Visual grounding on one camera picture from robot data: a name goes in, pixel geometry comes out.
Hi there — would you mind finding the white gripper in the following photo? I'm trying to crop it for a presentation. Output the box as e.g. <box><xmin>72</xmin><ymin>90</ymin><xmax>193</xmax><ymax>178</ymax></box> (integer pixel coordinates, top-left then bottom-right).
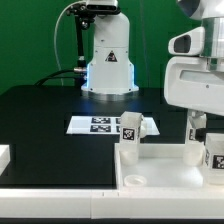
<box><xmin>164</xmin><ymin>56</ymin><xmax>224</xmax><ymax>142</ymax></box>

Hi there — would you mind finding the white square tabletop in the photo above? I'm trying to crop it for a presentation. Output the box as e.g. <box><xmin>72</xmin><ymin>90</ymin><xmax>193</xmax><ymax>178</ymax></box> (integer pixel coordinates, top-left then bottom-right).
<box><xmin>115</xmin><ymin>143</ymin><xmax>224</xmax><ymax>189</ymax></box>

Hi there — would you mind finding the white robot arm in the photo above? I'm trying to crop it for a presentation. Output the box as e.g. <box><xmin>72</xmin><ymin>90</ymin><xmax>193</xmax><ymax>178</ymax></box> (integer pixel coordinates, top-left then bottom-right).
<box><xmin>81</xmin><ymin>0</ymin><xmax>224</xmax><ymax>117</ymax></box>

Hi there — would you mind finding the white obstacle fence rail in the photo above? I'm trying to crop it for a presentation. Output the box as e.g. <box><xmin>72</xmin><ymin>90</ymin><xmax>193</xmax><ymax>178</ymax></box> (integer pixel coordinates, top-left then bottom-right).
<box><xmin>0</xmin><ymin>144</ymin><xmax>224</xmax><ymax>220</ymax></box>

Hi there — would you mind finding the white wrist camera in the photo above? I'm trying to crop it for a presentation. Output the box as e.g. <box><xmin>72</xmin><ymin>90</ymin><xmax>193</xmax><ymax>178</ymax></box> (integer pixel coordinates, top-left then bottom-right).
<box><xmin>168</xmin><ymin>27</ymin><xmax>205</xmax><ymax>56</ymax></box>

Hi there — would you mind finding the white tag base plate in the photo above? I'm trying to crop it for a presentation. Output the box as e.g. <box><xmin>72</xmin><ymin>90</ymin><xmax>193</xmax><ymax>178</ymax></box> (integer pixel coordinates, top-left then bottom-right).
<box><xmin>65</xmin><ymin>116</ymin><xmax>161</xmax><ymax>136</ymax></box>

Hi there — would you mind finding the black cables bundle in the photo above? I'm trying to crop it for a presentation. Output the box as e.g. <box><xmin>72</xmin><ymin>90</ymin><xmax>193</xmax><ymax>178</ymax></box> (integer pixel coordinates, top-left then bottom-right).
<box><xmin>34</xmin><ymin>68</ymin><xmax>88</xmax><ymax>88</ymax></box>

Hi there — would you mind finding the grey cable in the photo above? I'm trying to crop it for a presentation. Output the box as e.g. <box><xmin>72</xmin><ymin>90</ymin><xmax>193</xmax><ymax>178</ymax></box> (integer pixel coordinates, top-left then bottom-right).
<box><xmin>53</xmin><ymin>0</ymin><xmax>87</xmax><ymax>87</ymax></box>

